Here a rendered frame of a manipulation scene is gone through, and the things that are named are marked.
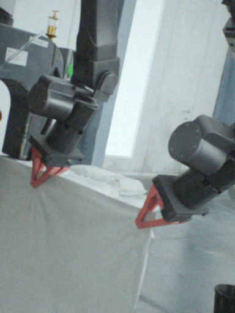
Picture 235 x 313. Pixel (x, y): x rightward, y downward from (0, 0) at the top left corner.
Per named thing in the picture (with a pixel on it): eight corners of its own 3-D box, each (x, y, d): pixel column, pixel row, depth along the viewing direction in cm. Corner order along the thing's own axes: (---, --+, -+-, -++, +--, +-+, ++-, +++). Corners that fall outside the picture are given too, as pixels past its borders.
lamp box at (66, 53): (75, 90, 132) (82, 52, 131) (62, 87, 128) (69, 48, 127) (54, 85, 136) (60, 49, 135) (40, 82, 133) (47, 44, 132)
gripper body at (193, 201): (147, 180, 82) (185, 153, 79) (183, 182, 90) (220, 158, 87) (166, 219, 80) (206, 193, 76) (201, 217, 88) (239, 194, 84)
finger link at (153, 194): (119, 206, 88) (163, 175, 84) (145, 206, 94) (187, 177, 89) (136, 245, 86) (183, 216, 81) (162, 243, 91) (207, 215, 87)
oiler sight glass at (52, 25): (59, 36, 126) (62, 21, 125) (51, 33, 124) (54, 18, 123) (51, 35, 127) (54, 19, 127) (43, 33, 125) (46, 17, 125)
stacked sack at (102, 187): (122, 203, 426) (125, 184, 424) (59, 204, 375) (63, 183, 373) (82, 189, 452) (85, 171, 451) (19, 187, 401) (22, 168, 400)
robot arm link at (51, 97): (122, 75, 99) (94, 60, 105) (73, 56, 91) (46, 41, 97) (94, 136, 102) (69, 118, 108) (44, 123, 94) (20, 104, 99)
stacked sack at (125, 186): (148, 198, 472) (152, 181, 470) (115, 198, 438) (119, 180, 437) (91, 179, 514) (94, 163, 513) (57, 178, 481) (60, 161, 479)
